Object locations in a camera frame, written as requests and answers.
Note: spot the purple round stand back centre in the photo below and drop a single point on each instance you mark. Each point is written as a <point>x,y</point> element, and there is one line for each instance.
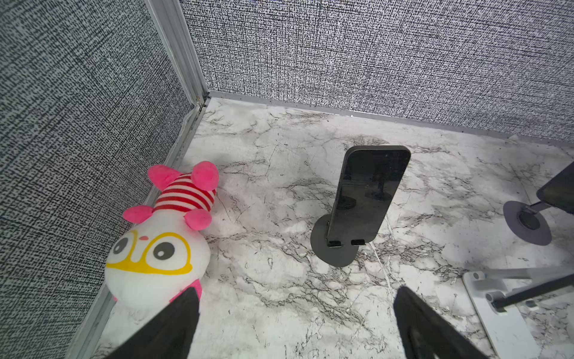
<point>527,223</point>

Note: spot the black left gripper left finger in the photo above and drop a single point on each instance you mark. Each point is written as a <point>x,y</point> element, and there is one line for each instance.
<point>169,334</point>

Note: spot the white folding phone stand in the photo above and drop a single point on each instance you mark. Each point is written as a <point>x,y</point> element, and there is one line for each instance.
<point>506,330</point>

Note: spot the grey round stand back left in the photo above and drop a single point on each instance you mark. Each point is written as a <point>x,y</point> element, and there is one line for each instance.
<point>334,256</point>

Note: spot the pink white plush toy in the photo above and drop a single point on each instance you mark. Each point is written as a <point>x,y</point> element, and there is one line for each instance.
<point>164,254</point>

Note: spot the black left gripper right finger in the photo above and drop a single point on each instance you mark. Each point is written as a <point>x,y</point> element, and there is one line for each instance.
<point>425,334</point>

